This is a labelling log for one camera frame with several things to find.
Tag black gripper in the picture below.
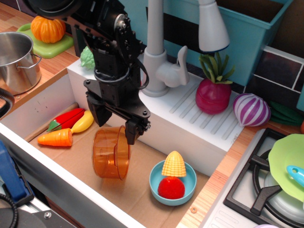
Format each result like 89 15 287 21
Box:
84 71 150 145

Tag purple white toy onion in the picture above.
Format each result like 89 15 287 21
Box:
233 93 271 127

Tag yellow toy corn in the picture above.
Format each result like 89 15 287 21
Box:
161 151 187 177

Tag teal plastic bin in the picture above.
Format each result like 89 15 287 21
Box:
118 0 295 86

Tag orange transparent plastic pot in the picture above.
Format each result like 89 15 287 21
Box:
92 125 131 180

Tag orange toy carrot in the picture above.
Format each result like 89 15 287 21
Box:
38 128 73 146

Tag red toy tomato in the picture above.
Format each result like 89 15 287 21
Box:
158 177 185 200

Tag orange toy pumpkin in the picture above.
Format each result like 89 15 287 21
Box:
30 16 66 43

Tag magenta toy beet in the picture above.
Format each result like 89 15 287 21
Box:
195 52 235 114

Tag red toy chili pepper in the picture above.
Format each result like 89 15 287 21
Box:
47 108 85 132

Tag grey sink faucet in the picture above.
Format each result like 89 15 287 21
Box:
140 0 230 97

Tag green toy bitter gourd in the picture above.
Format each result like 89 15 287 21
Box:
80 46 95 69

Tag black cable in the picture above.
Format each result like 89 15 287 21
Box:
0 87 15 118

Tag green cutting board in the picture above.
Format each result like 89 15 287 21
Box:
17 23 74 59

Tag black stove grate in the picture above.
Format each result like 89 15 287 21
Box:
223 128 304 228

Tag yellow toy banana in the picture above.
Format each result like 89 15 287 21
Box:
71 110 94 133

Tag blue clamp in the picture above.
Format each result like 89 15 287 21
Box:
0 141 35 207

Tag stainless steel pot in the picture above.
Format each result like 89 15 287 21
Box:
0 32 42 95

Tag dark green felt leaf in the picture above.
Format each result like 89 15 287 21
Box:
269 101 304 126

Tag light blue utensil handle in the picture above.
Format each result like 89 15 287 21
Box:
286 165 304 187

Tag light blue bowl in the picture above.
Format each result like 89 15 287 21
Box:
149 161 197 206

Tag white sink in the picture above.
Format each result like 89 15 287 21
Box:
0 51 252 228

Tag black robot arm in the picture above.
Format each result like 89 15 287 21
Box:
25 0 150 145

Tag light green plate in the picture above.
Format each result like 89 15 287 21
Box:
268 134 304 202

